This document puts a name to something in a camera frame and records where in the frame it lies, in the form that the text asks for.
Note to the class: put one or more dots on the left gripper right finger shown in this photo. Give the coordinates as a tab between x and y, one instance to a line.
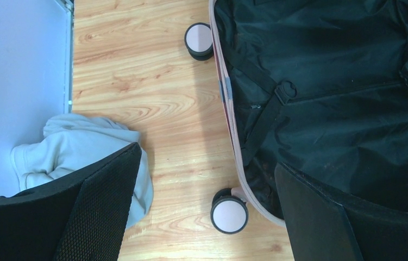
324	223

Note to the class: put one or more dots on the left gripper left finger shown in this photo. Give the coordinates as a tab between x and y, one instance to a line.
80	216

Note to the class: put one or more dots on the grey cloth garment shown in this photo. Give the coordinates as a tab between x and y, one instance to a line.
70	142

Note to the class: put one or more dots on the pink open suitcase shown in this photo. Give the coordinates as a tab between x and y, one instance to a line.
321	86

